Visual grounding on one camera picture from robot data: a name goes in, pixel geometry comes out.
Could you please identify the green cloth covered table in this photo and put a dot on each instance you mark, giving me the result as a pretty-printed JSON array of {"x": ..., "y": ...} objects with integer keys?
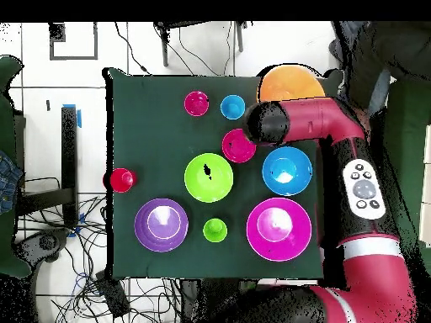
[
  {"x": 5, "y": 134},
  {"x": 404, "y": 151}
]

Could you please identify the large magenta bowl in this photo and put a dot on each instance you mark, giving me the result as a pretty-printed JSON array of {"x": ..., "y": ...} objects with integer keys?
[{"x": 279, "y": 225}]

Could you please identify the red cup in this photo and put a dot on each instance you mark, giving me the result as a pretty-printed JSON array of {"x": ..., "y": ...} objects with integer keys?
[{"x": 121, "y": 180}]

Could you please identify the green bowl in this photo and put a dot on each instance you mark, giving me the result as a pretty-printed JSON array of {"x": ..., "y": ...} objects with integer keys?
[{"x": 219, "y": 185}]

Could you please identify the small dark floor object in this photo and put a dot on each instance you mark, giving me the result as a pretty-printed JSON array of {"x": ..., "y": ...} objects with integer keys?
[{"x": 48, "y": 105}]

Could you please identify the purple bowl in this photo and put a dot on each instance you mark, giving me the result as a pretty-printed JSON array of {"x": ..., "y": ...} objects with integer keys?
[{"x": 158, "y": 235}]

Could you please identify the dark metal legged stand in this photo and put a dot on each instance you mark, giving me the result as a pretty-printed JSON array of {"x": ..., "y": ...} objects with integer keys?
[{"x": 165, "y": 50}]

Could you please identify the large orange bowl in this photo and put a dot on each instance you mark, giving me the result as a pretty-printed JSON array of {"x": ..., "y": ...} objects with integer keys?
[{"x": 289, "y": 84}]

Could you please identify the black metal bar stand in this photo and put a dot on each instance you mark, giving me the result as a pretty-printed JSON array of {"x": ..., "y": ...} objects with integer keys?
[{"x": 69, "y": 151}]

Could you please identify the blue bowl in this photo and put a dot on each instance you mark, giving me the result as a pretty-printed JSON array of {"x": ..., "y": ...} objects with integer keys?
[{"x": 289, "y": 168}]

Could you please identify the dark green tablecloth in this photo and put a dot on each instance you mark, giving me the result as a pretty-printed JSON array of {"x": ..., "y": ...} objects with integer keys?
[{"x": 151, "y": 134}]

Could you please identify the person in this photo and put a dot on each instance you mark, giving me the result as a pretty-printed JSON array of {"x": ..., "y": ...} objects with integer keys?
[{"x": 387, "y": 43}]

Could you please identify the blue denim fabric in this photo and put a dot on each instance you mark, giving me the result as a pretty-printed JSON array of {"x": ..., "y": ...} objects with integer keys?
[{"x": 8, "y": 181}]

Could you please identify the blue cup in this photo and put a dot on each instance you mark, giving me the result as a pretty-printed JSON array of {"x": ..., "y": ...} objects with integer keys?
[{"x": 232, "y": 107}]

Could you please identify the black office chair base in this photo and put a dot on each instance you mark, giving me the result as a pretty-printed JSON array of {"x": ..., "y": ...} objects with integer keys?
[{"x": 47, "y": 242}]

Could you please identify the white box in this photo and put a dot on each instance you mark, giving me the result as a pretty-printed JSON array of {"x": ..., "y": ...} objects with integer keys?
[{"x": 426, "y": 185}]

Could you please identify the crimson pink cup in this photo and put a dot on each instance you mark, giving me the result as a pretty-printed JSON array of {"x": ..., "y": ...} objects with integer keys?
[{"x": 196, "y": 103}]

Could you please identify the grey square floor frame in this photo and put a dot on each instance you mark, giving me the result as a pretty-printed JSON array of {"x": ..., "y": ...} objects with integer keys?
[{"x": 57, "y": 33}]

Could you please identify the green cup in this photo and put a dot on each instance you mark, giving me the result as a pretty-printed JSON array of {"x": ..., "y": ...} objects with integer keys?
[{"x": 215, "y": 230}]

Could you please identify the black power strip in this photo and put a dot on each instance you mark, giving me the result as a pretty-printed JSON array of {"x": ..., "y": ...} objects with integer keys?
[{"x": 112, "y": 296}]

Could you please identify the blue tape strip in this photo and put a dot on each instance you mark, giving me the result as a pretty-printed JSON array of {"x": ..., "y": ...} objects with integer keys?
[{"x": 79, "y": 119}]

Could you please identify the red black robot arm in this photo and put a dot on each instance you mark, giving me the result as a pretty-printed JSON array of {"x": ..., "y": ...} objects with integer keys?
[{"x": 309, "y": 117}]

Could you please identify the small crimson pink bowl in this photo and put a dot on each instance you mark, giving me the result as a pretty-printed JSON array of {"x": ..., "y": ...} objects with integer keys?
[{"x": 235, "y": 149}]

